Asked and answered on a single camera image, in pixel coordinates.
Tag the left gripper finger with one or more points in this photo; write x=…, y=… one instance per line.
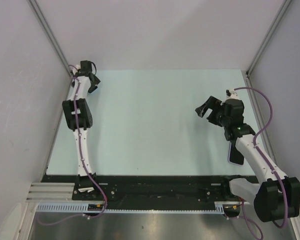
x=94, y=80
x=92, y=89

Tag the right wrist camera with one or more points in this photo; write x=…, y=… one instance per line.
x=232, y=94

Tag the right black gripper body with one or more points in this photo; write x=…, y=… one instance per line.
x=224, y=121

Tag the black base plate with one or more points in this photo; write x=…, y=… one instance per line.
x=163, y=192

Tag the white slotted cable duct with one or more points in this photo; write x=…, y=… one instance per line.
x=92, y=208

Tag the phone in purple case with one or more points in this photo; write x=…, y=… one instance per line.
x=234, y=156

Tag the right aluminium frame post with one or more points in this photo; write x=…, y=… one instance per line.
x=269, y=35

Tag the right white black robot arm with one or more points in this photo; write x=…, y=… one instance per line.
x=276, y=196

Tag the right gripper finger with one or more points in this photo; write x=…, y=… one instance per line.
x=211, y=103
x=214, y=116

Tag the left aluminium frame post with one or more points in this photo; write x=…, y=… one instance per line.
x=42, y=20

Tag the aluminium frame post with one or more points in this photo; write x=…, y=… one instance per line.
x=42, y=20
x=269, y=35

